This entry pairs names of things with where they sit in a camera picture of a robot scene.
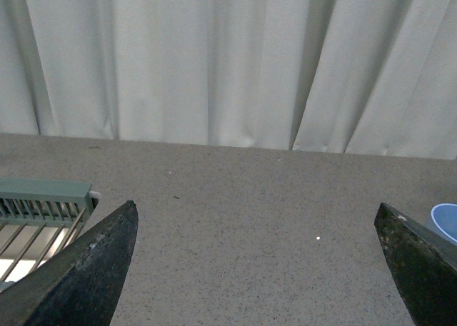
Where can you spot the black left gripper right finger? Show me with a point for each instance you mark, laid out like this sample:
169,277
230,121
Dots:
422,265

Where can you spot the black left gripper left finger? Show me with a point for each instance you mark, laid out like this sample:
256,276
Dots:
82,284

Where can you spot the blue plastic cup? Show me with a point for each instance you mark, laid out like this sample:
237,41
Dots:
442,220

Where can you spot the green dish rack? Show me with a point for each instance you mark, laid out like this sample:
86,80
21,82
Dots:
39,218

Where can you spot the white curtain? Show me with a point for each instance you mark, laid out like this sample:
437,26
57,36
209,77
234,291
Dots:
372,77

